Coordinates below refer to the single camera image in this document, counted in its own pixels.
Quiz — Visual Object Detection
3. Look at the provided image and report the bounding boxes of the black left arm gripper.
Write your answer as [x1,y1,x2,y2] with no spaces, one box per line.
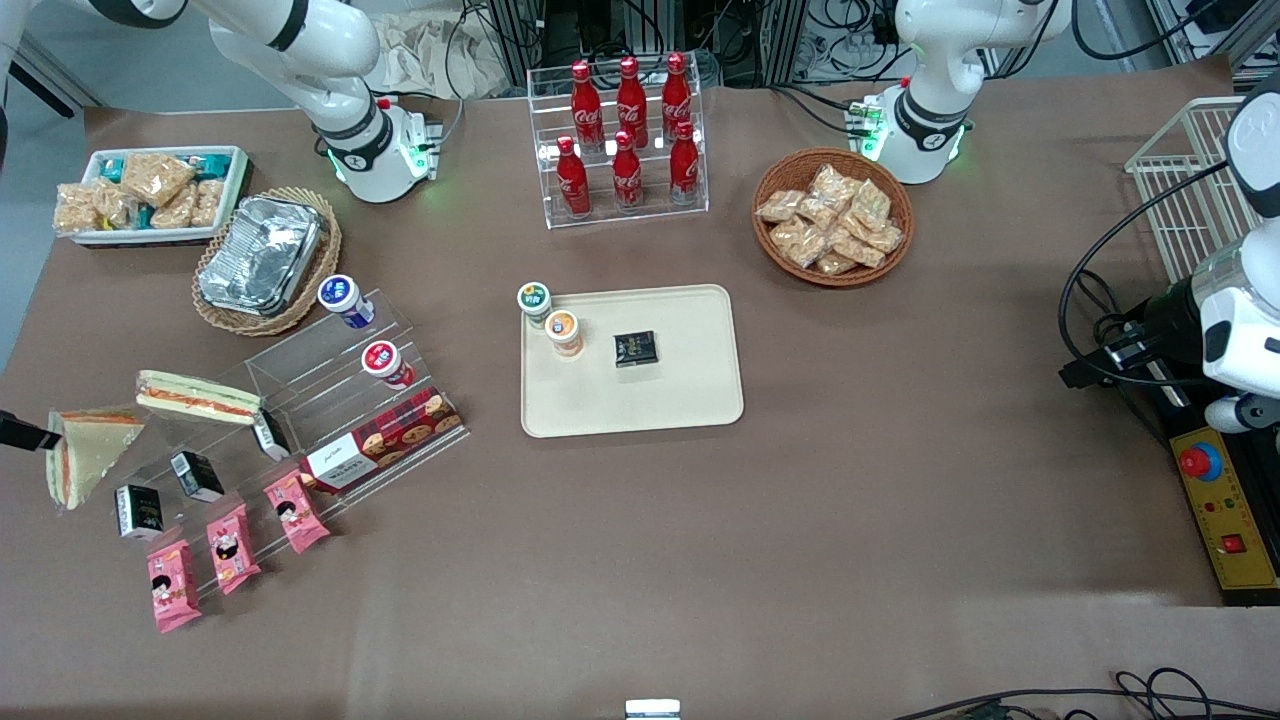
[1098,278,1209,389]

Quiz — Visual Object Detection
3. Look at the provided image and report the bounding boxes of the triangular sandwich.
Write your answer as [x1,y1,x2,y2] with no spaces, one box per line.
[45,407,147,512]

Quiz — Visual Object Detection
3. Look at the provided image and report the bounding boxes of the long sandwich in clear wrap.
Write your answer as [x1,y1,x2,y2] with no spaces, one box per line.
[135,369,264,427]

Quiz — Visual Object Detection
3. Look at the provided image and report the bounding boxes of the beige plastic tray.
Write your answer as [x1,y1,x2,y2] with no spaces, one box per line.
[520,284,746,440]

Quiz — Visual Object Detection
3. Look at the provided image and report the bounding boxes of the yellow control box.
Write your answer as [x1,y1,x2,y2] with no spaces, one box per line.
[1168,424,1280,607]

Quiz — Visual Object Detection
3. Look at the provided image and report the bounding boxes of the pink snack packet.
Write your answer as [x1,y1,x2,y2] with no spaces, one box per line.
[146,539,203,635]
[205,503,263,597]
[262,469,332,555]

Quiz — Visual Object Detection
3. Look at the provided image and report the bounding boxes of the clear acrylic tiered stand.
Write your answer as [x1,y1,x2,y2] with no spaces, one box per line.
[65,290,471,601]

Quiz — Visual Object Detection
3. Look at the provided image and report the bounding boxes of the stack of foil trays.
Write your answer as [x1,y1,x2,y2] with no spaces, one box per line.
[198,196,324,317]

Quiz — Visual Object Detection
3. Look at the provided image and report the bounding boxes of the white rectangular snack bin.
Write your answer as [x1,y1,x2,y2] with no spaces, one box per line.
[74,146,251,247]

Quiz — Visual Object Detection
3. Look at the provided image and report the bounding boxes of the oval wicker basket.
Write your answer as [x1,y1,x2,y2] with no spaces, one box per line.
[192,187,343,337]

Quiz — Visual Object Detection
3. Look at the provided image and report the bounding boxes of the blue lid yogurt cup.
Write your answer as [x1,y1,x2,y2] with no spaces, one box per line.
[318,274,377,330]

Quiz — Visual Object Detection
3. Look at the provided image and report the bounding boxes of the dark metal bar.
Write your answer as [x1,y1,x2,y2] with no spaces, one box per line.
[8,35,89,120]

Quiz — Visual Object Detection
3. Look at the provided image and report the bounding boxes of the red plaid cookie box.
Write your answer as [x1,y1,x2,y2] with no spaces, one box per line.
[299,387,465,494]

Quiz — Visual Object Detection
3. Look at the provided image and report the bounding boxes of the red lid yogurt cup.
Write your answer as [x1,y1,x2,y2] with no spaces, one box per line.
[361,340,415,390]

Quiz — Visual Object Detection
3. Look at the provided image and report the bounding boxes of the round wicker basket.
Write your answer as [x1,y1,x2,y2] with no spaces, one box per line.
[751,147,916,289]

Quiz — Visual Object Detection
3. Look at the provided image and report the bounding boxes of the red cola bottle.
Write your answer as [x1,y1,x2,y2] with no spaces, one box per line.
[555,136,593,219]
[569,61,605,152]
[615,56,650,147]
[610,130,645,212]
[660,52,694,137]
[668,121,702,205]

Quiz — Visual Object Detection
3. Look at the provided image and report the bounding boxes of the green lid cup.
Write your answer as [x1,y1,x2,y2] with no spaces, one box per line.
[516,282,555,330]

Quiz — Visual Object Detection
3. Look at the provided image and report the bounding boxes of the clear acrylic bottle rack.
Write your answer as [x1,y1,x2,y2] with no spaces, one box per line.
[526,61,710,232]

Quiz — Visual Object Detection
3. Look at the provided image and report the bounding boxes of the orange lid cup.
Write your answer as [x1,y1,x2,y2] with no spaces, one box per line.
[544,310,585,360]

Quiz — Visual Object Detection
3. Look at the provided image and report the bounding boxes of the crumpled beige cloth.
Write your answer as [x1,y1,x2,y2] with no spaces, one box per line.
[362,12,513,102]

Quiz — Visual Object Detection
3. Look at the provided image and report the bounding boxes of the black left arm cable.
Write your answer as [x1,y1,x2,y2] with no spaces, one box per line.
[1058,160,1231,393]

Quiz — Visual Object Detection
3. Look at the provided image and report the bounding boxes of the white wire basket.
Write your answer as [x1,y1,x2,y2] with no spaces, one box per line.
[1124,96,1263,287]

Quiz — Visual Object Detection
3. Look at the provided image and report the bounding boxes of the black floor cables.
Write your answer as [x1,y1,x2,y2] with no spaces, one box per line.
[888,667,1280,720]

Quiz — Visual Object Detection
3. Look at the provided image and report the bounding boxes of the aluminium frame rack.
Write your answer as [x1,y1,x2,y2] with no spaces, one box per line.
[488,0,906,91]

